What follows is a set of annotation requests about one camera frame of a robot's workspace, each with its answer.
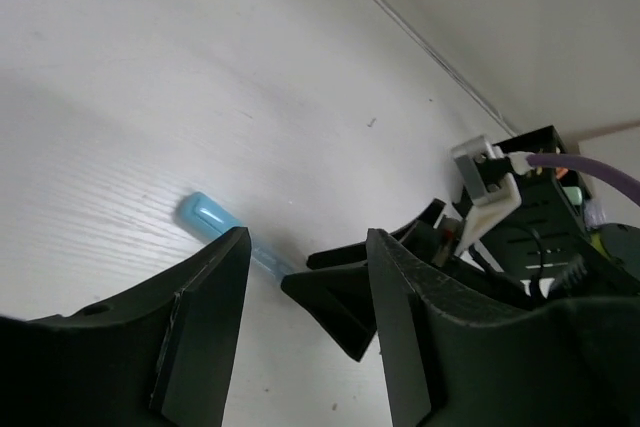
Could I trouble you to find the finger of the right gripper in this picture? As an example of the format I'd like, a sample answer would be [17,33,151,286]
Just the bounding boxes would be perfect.
[280,266,376,362]

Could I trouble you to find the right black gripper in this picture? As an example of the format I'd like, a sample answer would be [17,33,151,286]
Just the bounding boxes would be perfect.
[306,199,639,308]

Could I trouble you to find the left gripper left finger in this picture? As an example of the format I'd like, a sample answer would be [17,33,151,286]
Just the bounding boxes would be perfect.
[1,227,249,426]

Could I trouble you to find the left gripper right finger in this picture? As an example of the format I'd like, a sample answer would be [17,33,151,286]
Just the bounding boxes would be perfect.
[366,229,639,426]

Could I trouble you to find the blue highlighter pen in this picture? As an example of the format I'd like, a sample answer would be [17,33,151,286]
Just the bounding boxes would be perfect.
[175,192,298,283]

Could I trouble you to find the orange highlighter pen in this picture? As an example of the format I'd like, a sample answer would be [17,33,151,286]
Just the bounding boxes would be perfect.
[555,168,569,180]

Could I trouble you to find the green highlighter pen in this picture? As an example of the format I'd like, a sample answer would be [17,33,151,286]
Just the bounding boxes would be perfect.
[563,186,584,206]

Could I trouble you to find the clear jar of paper clips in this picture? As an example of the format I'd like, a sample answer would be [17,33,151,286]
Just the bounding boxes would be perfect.
[584,198,607,230]

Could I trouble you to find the black two-compartment organizer box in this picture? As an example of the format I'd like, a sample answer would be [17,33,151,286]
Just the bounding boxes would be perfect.
[454,126,591,280]

